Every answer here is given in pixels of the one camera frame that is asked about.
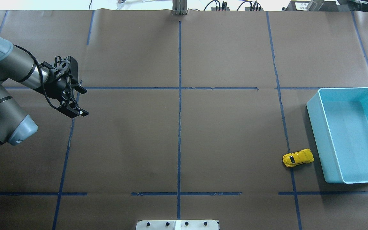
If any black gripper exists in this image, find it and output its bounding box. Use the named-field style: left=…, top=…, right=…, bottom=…
left=42, top=68, right=89, bottom=119

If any yellow beetle toy car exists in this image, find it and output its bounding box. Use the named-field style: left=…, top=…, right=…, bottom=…
left=282, top=149, right=314, bottom=168

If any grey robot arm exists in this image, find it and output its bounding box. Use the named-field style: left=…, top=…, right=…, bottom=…
left=0, top=37, right=88, bottom=146

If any metal cylinder weight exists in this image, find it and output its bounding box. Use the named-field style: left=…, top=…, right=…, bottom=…
left=307, top=0, right=325, bottom=12

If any teal plastic storage bin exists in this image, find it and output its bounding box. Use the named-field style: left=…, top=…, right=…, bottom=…
left=306, top=87, right=368, bottom=184

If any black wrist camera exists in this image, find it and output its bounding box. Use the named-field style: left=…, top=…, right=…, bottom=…
left=41, top=56, right=79, bottom=84

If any aluminium frame post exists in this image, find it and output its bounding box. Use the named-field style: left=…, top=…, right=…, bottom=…
left=172, top=0, right=188, bottom=15

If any white camera mast pedestal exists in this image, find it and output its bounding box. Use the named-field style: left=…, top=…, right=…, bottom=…
left=135, top=219, right=220, bottom=230

